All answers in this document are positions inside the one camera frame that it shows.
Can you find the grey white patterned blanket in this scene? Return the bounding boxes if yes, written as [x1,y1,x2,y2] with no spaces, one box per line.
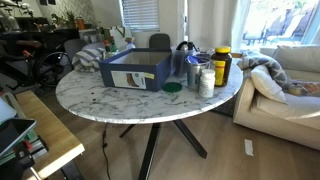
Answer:
[237,50,320,98]

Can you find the grey white striped towel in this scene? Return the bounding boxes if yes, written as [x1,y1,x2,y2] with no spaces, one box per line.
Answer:
[71,47,107,73]

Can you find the dark patterned rug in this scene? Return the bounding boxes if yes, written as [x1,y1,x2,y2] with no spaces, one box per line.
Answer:
[210,94,238,118]

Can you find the white paper scrap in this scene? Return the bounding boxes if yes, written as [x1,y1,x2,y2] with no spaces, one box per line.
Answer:
[243,138,255,157]

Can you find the black bicycle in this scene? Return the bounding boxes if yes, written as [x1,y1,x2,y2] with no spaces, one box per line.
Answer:
[0,36,74,89]

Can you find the blue cardboard shoe box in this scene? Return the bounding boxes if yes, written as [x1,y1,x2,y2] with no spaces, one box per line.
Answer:
[98,47,173,93]

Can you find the light wooden workbench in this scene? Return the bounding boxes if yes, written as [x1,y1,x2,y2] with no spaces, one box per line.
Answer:
[14,89,86,180]

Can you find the dark tablet screen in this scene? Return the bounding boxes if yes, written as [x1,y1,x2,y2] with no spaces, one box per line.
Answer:
[0,117,38,158]

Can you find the orange jar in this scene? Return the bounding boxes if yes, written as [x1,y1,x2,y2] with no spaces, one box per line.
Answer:
[76,16,86,31]

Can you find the brown sauce bottle red cap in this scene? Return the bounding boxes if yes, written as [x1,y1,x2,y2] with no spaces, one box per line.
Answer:
[102,39,112,60]

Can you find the green potted plant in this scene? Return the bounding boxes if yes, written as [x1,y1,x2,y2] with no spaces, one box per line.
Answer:
[51,11,77,30]

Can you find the grey upholstered chair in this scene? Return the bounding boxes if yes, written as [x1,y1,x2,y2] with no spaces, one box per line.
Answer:
[63,38,88,64]
[148,33,172,50]

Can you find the black floor cable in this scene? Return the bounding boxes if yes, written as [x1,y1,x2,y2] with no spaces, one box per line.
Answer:
[100,123,113,180]

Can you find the white cushion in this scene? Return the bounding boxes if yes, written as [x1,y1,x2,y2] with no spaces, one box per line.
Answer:
[250,64,288,104]

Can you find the black sideboard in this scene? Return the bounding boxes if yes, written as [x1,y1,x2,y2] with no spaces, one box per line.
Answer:
[0,28,81,54]

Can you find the blue plastic piece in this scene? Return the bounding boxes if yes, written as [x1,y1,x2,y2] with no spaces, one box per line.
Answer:
[185,54,210,65]

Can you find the brown vitamin bottle yellow lid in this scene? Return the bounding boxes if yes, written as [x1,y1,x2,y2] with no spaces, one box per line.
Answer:
[210,45,233,88]

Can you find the black curved item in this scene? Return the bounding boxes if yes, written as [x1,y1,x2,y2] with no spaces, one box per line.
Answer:
[175,40,198,52]

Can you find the white window blind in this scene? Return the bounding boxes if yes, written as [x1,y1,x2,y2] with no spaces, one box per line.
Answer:
[120,0,161,33]

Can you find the beige sofa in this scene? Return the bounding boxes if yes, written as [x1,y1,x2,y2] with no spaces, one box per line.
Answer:
[232,44,320,152]

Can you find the white tote bag green handles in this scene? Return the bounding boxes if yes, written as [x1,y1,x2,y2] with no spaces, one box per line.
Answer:
[108,25,134,48]

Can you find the green round lid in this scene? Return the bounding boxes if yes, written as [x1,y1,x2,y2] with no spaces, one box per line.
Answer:
[161,81,183,94]

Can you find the white curtain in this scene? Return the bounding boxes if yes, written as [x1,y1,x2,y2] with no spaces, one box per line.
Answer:
[186,0,251,53]

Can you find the white pill bottle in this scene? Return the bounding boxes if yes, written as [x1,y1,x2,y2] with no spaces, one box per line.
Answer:
[198,68,216,99]

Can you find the black red clamp mount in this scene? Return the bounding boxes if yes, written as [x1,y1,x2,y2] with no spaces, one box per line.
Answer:
[13,134,49,168]

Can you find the clear plastic container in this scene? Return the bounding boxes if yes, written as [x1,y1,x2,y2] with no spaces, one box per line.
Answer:
[171,44,198,78]

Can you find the white plastic bottle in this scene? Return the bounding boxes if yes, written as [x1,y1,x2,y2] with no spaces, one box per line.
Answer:
[124,37,137,51]

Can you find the green glass bottle red cap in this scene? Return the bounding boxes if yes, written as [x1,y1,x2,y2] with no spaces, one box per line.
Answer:
[109,35,120,56]

